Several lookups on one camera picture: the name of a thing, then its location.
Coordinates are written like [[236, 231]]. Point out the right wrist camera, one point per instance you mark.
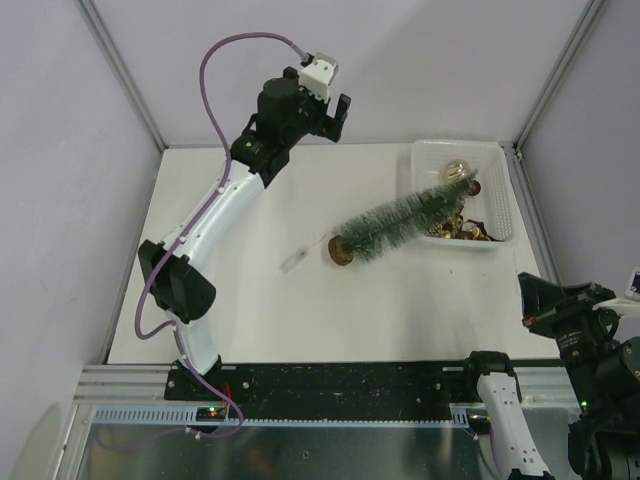
[[625, 295]]

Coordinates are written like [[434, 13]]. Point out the small brown bauble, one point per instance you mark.
[[474, 188]]

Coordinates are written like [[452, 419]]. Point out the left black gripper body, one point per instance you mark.
[[311, 110]]

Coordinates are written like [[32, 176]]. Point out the large gold striped bauble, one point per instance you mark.
[[455, 170]]

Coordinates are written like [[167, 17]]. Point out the clear fairy light battery box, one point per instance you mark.
[[298, 255]]

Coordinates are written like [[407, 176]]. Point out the white plastic basket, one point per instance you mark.
[[493, 206]]

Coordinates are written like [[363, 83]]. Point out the pile of gold brown ornaments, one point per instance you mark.
[[460, 228]]

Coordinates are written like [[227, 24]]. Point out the small green christmas tree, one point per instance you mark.
[[391, 225]]

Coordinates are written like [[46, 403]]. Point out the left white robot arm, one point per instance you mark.
[[289, 108]]

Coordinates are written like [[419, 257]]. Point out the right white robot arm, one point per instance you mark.
[[603, 372]]

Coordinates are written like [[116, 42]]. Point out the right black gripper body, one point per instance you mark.
[[578, 326]]

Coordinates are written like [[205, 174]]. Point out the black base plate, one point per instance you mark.
[[413, 390]]

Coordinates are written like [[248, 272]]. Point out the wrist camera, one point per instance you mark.
[[625, 295], [317, 75]]

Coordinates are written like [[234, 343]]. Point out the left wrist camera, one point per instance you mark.
[[317, 75]]

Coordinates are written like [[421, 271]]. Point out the grey slotted cable duct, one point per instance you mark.
[[209, 416]]

